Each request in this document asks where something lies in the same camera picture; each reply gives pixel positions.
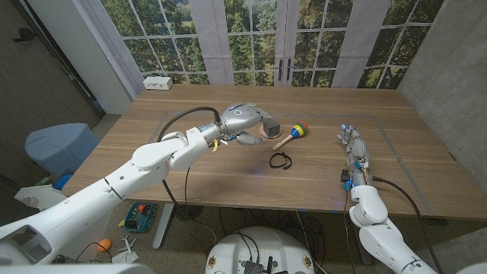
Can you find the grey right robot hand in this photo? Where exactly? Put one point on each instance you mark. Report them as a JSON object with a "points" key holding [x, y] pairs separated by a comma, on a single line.
{"points": [[357, 152]]}

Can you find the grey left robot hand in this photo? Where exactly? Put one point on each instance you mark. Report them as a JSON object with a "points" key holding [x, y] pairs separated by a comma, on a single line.
{"points": [[239, 116]]}

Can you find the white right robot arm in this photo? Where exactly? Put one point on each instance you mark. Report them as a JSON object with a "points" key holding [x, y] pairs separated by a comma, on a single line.
{"points": [[376, 220]]}

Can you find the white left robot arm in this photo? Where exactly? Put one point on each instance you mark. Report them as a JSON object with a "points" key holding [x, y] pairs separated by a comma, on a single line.
{"points": [[114, 182]]}

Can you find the colourful wooden maraca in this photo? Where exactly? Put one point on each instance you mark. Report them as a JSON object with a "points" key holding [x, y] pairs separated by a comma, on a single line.
{"points": [[299, 129]]}

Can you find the round wooden coaster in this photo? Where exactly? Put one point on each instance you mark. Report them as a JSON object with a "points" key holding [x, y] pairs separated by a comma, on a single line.
{"points": [[261, 133]]}

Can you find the small grey cube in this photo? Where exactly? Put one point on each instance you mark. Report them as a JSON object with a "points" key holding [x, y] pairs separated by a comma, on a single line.
{"points": [[272, 129]]}

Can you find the printed window backdrop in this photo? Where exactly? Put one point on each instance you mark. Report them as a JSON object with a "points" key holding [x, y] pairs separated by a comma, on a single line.
{"points": [[247, 42]]}

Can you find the white power box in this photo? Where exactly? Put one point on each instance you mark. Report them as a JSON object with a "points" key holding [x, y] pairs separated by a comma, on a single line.
{"points": [[157, 82]]}

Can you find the grey table leg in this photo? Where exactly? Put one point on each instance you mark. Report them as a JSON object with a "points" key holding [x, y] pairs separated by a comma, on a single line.
{"points": [[363, 251]]}

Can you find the black round floor fan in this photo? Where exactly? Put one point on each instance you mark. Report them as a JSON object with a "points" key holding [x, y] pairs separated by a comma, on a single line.
{"points": [[187, 212]]}

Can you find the white table leg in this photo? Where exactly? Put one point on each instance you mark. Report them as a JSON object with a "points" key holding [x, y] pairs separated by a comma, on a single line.
{"points": [[163, 224]]}

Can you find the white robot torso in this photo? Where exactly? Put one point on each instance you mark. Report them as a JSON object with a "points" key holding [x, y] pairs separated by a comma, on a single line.
{"points": [[260, 247]]}

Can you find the blue plastic basket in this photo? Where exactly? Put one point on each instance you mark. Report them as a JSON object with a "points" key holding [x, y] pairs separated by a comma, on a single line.
{"points": [[139, 217]]}

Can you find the white toy airplane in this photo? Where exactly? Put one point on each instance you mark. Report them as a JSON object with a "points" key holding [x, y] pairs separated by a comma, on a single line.
{"points": [[125, 251]]}

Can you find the blue-grey stool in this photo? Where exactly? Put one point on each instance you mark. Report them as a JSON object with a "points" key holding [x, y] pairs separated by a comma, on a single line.
{"points": [[61, 146]]}

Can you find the orange ball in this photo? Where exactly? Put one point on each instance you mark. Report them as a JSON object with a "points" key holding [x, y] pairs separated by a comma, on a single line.
{"points": [[104, 244]]}

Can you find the blue bin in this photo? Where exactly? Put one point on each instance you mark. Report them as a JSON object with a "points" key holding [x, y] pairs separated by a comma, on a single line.
{"points": [[61, 182]]}

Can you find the white floor platform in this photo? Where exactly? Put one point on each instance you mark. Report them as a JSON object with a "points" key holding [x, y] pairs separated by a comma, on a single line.
{"points": [[42, 194]]}

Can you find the grey sneaker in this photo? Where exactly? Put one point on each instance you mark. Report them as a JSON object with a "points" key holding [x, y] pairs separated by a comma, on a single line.
{"points": [[30, 202]]}

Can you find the person's dark trouser leg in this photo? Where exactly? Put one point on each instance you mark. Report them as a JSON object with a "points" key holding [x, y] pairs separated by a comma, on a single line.
{"points": [[11, 207]]}

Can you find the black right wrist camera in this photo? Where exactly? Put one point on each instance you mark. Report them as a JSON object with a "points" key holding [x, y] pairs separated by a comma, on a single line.
{"points": [[344, 176]]}

